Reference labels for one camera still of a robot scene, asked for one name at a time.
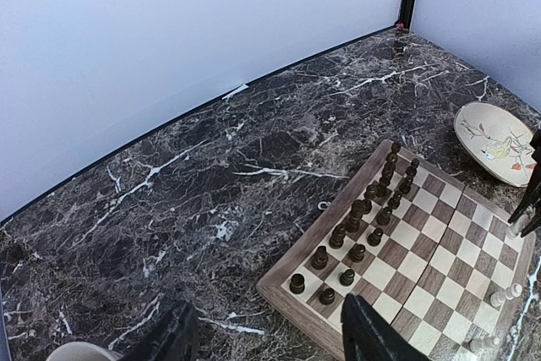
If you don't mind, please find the dark chess pieces row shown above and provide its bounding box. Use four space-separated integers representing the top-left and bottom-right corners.
281 144 430 320

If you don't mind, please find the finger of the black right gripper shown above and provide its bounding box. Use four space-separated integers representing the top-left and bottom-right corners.
508 129 540 237

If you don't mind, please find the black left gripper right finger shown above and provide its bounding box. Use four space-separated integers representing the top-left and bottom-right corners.
341 293 427 361

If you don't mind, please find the white chess pawn piece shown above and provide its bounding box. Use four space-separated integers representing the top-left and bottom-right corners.
468 336 500 353

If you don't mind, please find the wooden chess board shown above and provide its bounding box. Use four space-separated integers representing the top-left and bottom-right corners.
256 140 535 360

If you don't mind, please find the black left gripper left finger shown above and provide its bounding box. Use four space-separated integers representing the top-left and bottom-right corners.
122 300 199 361

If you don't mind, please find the cream patterned mug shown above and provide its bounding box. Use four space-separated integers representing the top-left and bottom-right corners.
46 342 123 361

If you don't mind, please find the round bird pattern plate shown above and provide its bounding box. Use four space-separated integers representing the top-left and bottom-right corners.
454 101 536 188

